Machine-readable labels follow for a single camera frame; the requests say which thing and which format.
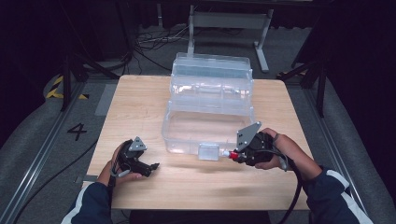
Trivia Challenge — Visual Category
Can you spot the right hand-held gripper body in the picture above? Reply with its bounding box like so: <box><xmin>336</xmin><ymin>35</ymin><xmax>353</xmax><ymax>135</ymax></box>
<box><xmin>234</xmin><ymin>121</ymin><xmax>284</xmax><ymax>168</ymax></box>

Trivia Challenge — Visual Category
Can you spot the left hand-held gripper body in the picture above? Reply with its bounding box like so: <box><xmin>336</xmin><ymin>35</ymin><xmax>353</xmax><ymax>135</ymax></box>
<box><xmin>117</xmin><ymin>135</ymin><xmax>149</xmax><ymax>176</ymax></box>

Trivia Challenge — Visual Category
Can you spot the white and red tube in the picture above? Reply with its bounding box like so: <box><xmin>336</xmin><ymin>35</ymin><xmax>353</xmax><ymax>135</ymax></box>
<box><xmin>219</xmin><ymin>149</ymin><xmax>241</xmax><ymax>161</ymax></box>

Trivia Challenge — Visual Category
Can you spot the clear plastic storage box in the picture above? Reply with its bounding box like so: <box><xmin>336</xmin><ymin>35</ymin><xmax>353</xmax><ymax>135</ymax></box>
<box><xmin>161</xmin><ymin>51</ymin><xmax>258</xmax><ymax>161</ymax></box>

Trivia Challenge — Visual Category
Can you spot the person's left hand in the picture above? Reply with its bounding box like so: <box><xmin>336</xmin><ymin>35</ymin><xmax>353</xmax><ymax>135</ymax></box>
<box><xmin>95</xmin><ymin>141</ymin><xmax>143</xmax><ymax>188</ymax></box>

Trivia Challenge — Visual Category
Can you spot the person's right hand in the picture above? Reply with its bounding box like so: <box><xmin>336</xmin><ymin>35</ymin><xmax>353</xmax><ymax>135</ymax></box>
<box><xmin>254</xmin><ymin>127</ymin><xmax>324</xmax><ymax>182</ymax></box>

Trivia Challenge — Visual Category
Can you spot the black metal stand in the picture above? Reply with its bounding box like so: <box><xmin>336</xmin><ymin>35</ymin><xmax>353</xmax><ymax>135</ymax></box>
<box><xmin>60</xmin><ymin>50</ymin><xmax>121</xmax><ymax>113</ymax></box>
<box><xmin>276</xmin><ymin>57</ymin><xmax>329</xmax><ymax>119</ymax></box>

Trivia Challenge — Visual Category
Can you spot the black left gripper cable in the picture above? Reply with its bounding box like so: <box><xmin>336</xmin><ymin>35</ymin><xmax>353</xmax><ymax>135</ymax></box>
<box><xmin>106</xmin><ymin>160</ymin><xmax>130</xmax><ymax>203</ymax></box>

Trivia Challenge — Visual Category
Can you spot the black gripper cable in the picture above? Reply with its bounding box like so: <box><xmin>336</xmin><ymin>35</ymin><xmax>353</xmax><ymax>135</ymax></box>
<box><xmin>106</xmin><ymin>160</ymin><xmax>130</xmax><ymax>203</ymax></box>
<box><xmin>261</xmin><ymin>148</ymin><xmax>304</xmax><ymax>224</ymax></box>

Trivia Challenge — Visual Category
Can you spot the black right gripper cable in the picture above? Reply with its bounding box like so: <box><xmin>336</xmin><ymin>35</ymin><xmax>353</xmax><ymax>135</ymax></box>
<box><xmin>261</xmin><ymin>148</ymin><xmax>304</xmax><ymax>224</ymax></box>

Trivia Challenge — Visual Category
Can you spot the aluminium floor rail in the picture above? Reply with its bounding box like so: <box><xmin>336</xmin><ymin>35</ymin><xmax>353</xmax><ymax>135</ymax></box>
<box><xmin>302</xmin><ymin>87</ymin><xmax>374</xmax><ymax>224</ymax></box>
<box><xmin>0</xmin><ymin>81</ymin><xmax>87</xmax><ymax>224</ymax></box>

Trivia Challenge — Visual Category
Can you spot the black floor cable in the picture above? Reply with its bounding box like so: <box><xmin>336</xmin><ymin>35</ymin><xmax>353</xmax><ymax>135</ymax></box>
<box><xmin>11</xmin><ymin>139</ymin><xmax>99</xmax><ymax>224</ymax></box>

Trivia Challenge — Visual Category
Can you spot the bundle of floor cables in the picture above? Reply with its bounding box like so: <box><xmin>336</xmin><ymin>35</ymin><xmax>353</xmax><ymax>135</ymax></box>
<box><xmin>133</xmin><ymin>25</ymin><xmax>191</xmax><ymax>77</ymax></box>

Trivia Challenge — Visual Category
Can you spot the grey metal table frame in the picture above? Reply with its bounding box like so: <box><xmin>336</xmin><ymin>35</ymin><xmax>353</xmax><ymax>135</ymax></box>
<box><xmin>185</xmin><ymin>4</ymin><xmax>276</xmax><ymax>75</ymax></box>

